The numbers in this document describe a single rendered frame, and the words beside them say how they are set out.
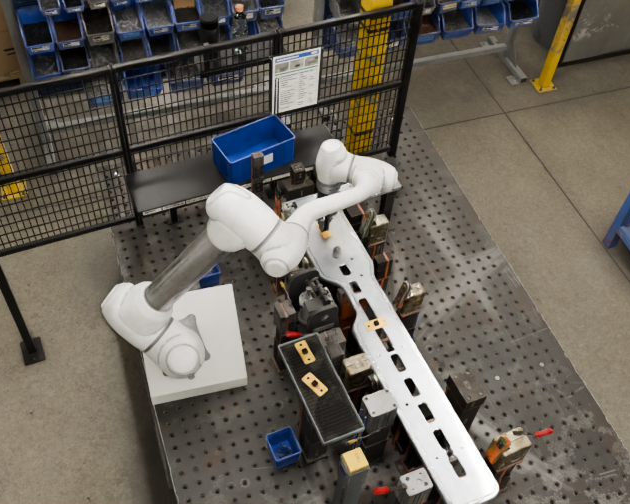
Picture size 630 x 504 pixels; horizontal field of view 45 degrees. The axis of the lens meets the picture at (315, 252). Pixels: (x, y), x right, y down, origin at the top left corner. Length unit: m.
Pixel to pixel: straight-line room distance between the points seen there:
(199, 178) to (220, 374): 0.81
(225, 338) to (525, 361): 1.19
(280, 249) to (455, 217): 1.51
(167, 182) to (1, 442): 1.44
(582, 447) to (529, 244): 1.73
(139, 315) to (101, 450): 1.25
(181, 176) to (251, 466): 1.18
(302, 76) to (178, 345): 1.24
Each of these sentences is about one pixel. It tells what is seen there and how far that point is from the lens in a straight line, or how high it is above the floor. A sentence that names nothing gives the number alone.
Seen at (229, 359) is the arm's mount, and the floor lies 0.82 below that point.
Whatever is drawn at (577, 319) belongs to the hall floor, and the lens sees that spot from 4.28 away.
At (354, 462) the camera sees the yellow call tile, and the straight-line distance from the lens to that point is 2.33.
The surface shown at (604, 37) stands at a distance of 5.64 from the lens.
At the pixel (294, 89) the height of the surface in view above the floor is 1.26.
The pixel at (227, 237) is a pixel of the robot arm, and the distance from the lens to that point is 2.22.
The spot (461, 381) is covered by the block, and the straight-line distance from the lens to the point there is 2.67.
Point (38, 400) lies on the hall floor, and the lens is 3.86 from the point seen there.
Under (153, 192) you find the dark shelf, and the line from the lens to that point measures 3.12.
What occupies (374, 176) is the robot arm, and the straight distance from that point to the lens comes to 2.63.
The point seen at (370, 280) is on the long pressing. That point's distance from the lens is 2.88.
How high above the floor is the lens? 3.29
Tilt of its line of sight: 51 degrees down
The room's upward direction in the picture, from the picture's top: 5 degrees clockwise
